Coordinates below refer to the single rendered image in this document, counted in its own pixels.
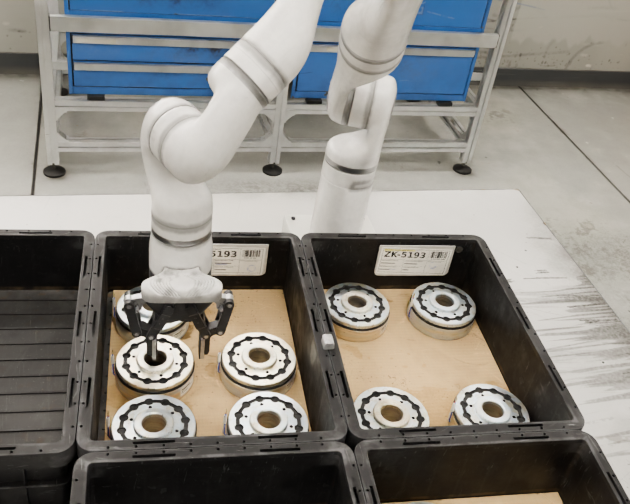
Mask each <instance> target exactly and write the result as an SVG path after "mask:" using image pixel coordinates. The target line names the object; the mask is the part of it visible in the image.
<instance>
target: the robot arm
mask: <svg viewBox="0 0 630 504"><path fill-rule="evenodd" d="M323 1H324V0H276V1H275V3H274V4H273V5H272V6H271V8H270V9H269V10H268V11H267V12H266V13H265V14H264V16H263V17H262V18H261V19H260V20H259V21H258V22H257V23H256V24H255V25H254V26H253V27H252V28H251V29H250V30H249V31H248V32H247V33H246V34H245V35H244V36H243V37H242V38H241V39H240V40H239V41H238V42H237V43H236V44H235V45H234V46H233V47H232V48H231V49H230V50H229V51H228V52H227V53H226V54H225V55H224V56H223V57H222V58H221V59H220V60H219V61H217V63H216V64H215V65H214V66H213V67H212V68H211V70H210V71H209V73H208V83H209V86H210V88H211V90H212V91H213V93H214V95H213V97H212V99H211V101H210V103H209V104H208V106H207V108H206V109H205V111H204V112H203V113H201V112H200V111H199V110H198V109H197V108H196V107H195V106H193V105H192V104H191V103H189V102H188V101H186V100H184V99H181V98H177V97H168V98H164V99H161V100H159V101H158V102H156V103H155V104H154V105H152V107H151V108H150V109H149V110H148V112H147V113H146V115H145V117H144V120H143V123H142V127H141V134H140V144H141V152H142V158H143V163H144V168H145V172H146V177H147V182H148V185H149V189H150V193H151V198H152V205H151V235H150V241H149V278H148V279H146V280H144V281H143V282H142V285H141V293H140V294H134V292H133V291H130V290H128V291H126V292H125V293H124V309H125V313H126V316H127V320H128V323H129V326H130V330H131V333H132V336H133V337H140V336H143V337H145V338H146V340H147V355H148V356H152V360H157V335H158V334H159V332H160V330H162V329H163V328H164V326H165V324H166V322H176V321H183V322H193V324H194V326H195V328H196V330H198V331H199V341H198V355H199V359H204V355H208V353H209V349H210V338H211V337H212V336H213V335H218V336H222V335H224V334H225V331H226V328H227V325H228V322H229V320H230V317H231V314H232V311H233V308H234V298H233V292H232V291H231V290H225V291H224V293H222V282H221V281H220V280H218V279H216V278H214V277H212V276H211V270H212V253H213V242H212V214H213V199H212V194H211V192H210V190H209V188H208V186H207V185H206V183H205V182H206V181H208V180H210V179H212V178H213V177H215V176H216V175H218V174H219V173H220V172H221V171H222V170H223V169H224V168H225V167H226V166H227V165H228V163H229V162H230V161H231V159H232V158H233V156H234V154H235V153H236V151H237V149H238V148H239V146H240V144H241V143H242V141H243V139H244V138H245V136H246V135H247V133H248V131H249V130H250V128H251V126H252V124H253V122H254V121H255V119H256V117H257V115H258V114H259V113H260V111H261V110H262V109H264V108H265V107H266V106H267V104H269V103H270V102H271V101H272V100H273V99H274V98H275V97H276V96H277V95H278V94H279V93H280V92H281V91H282V90H283V89H284V88H285V87H286V86H287V85H288V84H289V83H290V82H291V81H292V80H293V79H294V78H295V77H296V76H297V74H298V73H299V72H300V70H301V69H302V67H303V66H304V64H305V62H306V60H307V58H308V55H309V53H310V50H311V47H312V43H313V39H314V36H315V31H316V27H317V22H318V19H319V15H320V11H321V7H322V4H323ZM422 2H423V0H356V1H355V2H353V3H352V4H351V5H350V6H349V8H348V9H347V11H346V13H345V15H344V17H343V20H342V25H341V30H340V36H339V45H338V55H337V63H336V67H335V70H334V73H333V76H332V80H331V82H330V86H329V90H328V96H327V102H326V105H327V111H328V115H329V117H330V119H331V120H333V121H334V122H336V123H338V124H342V125H347V126H351V127H356V128H361V129H362V130H359V131H356V132H351V133H344V134H339V135H336V136H334V137H332V138H331V139H330V140H329V142H328V143H327V146H326V151H325V156H324V161H323V166H322V171H321V176H320V181H319V186H318V191H317V196H316V201H315V206H314V211H313V216H312V220H311V225H310V231H309V233H361V230H362V226H363V222H364V218H365V214H366V210H367V206H368V202H369V198H370V194H371V190H372V185H373V181H374V177H375V173H376V169H377V166H378V161H379V157H380V152H381V148H382V144H383V141H384V137H385V134H386V130H387V127H388V124H389V121H390V120H391V115H392V112H393V108H394V105H395V100H396V98H397V96H396V95H397V84H396V81H395V79H394V78H393V77H392V76H389V75H388V74H390V73H391V72H392V71H393V70H394V69H395V68H396V67H397V66H398V65H399V63H400V61H401V59H402V57H403V54H404V51H405V49H406V46H407V43H408V40H409V36H410V32H411V29H412V26H413V23H414V21H415V18H416V15H417V13H418V10H419V8H420V6H421V4H422ZM213 302H214V303H216V308H217V309H218V311H217V314H216V317H215V321H211V322H209V320H208V318H207V316H206V314H205V310H206V309H207V308H208V307H209V306H210V305H211V304H212V303H213ZM144 303H146V304H147V305H148V306H149V307H150V308H151V309H152V310H153V312H152V315H151V317H150V319H149V321H148V323H145V322H142V320H141V316H140V313H139V311H140V310H141V309H142V305H143V304H144Z"/></svg>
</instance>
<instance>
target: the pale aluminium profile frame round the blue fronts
mask: <svg viewBox="0 0 630 504"><path fill-rule="evenodd" d="M517 1H518V0H503V1H502V5H501V8H500V12H499V15H498V19H497V23H496V26H495V30H494V33H479V32H456V31H433V30H411V32H410V36H409V40H408V43H407V45H428V46H454V47H480V48H489V51H488V55H487V59H486V62H485V66H484V69H483V73H476V72H473V74H472V77H471V80H474V81H480V84H479V87H478V91H477V95H475V94H474V93H473V91H472V90H471V89H470V88H469V89H468V92H467V96H466V100H465V101H463V102H464V103H452V102H451V101H432V100H428V102H420V101H421V100H406V101H408V102H395V105H394V108H393V112H392V115H412V116H439V117H440V118H441V119H442V121H443V122H444V123H445V125H446V126H447V127H448V129H449V130H450V132H451V133H452V134H453V136H454V137H455V138H456V139H384V141H383V144H382V148H381V152H460V156H459V160H461V162H462V164H460V163H458V164H455V165H454V166H453V170H454V171H455V172H456V173H459V174H462V175H468V174H470V173H471V171H472V169H471V168H470V167H469V166H467V165H465V163H471V160H472V156H473V153H474V149H475V146H476V142H477V139H478V135H479V132H480V128H481V125H482V122H483V118H484V115H485V111H486V108H487V104H488V101H489V97H490V94H491V90H492V87H493V84H494V80H495V77H496V73H497V70H498V66H499V63H500V59H501V56H502V52H503V49H504V46H505V42H506V39H507V35H508V32H509V28H510V25H511V21H512V18H513V14H514V11H515V8H516V4H517ZM34 5H35V17H36V29H37V41H38V53H39V65H40V77H41V89H42V101H43V113H44V125H45V137H46V149H47V161H48V165H51V166H47V167H45V168H44V169H43V174H44V175H45V176H46V177H49V178H59V177H62V176H64V175H65V173H66V170H65V168H64V167H62V166H59V152H141V144H140V137H69V135H65V134H64V133H63V132H62V131H60V130H59V126H60V116H61V115H62V114H64V113H67V111H108V112H148V110H149V109H150V108H151V107H152V105H154V104H155V103H156V102H158V101H159V100H161V99H164V98H151V97H105V94H87V96H67V95H68V93H69V92H68V90H67V89H66V88H62V85H63V74H68V63H67V58H66V57H65V56H64V55H63V53H61V45H62V43H64V42H65V41H66V32H89V33H116V34H145V35H173V36H197V37H221V38H242V37H243V36H244V35H245V34H246V33H247V32H248V31H249V30H250V29H251V28H252V27H253V26H254V25H255V24H256V23H250V22H228V21H207V20H186V19H163V18H139V17H114V16H90V15H67V14H59V8H58V0H34ZM340 30H341V26H318V25H317V27H316V31H315V36H314V39H313V41H324V42H339V36H340ZM288 86H289V84H288V85H287V86H286V87H285V88H284V89H283V90H282V91H281V92H280V93H279V94H278V95H277V96H276V97H275V98H274V99H273V100H272V101H271V102H270V103H269V104H267V106H266V107H265V108H264V109H262V110H261V111H260V113H259V114H258V117H259V120H260V123H261V126H262V128H263V131H264V134H265V135H264V136H260V138H244V139H243V141H242V143H241V144H240V146H239V148H238V149H237V151H236V152H268V161H269V164H268V165H265V166H263V168H262V171H263V173H264V174H266V175H268V176H279V175H281V174H282V168H281V167H279V166H277V165H274V164H279V161H280V152H325V151H326V146H327V143H328V142H329V140H330V139H331V138H290V137H288V136H287V135H286V134H285V133H284V132H283V127H284V123H286V121H287V120H288V119H289V118H290V117H292V116H295V114H328V111H327V105H326V102H327V101H322V99H321V98H305V100H287V94H288ZM181 99H184V100H186V101H188V102H189V103H191V104H192V105H193V106H195V107H196V108H197V109H198V110H199V111H200V112H201V113H203V112H204V111H205V109H206V108H207V106H208V104H209V103H210V101H211V99H207V98H181ZM455 116H469V123H468V127H467V130H465V129H464V127H463V126H462V125H461V123H460V122H459V121H458V119H457V118H456V117H455Z"/></svg>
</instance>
